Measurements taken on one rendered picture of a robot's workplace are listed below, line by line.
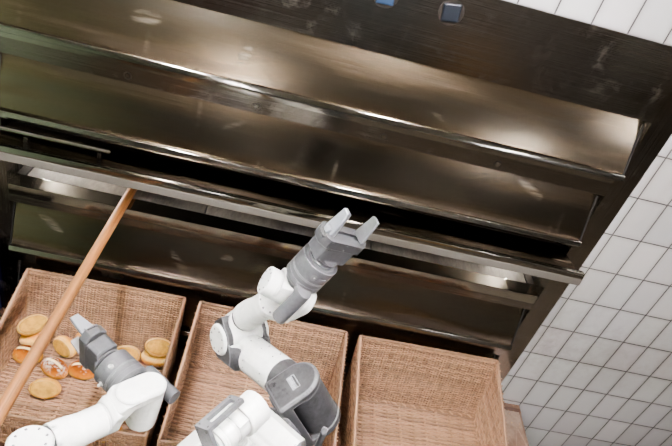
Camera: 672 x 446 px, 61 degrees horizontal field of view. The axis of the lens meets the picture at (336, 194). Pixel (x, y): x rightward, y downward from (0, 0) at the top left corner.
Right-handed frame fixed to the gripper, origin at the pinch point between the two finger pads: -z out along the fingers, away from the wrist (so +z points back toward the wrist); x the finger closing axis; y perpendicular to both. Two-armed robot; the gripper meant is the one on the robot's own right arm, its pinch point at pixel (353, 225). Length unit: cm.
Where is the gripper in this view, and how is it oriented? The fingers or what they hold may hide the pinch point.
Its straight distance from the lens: 115.9
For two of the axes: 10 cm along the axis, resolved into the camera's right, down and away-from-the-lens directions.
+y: -3.3, -7.1, 6.2
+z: -6.1, 6.6, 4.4
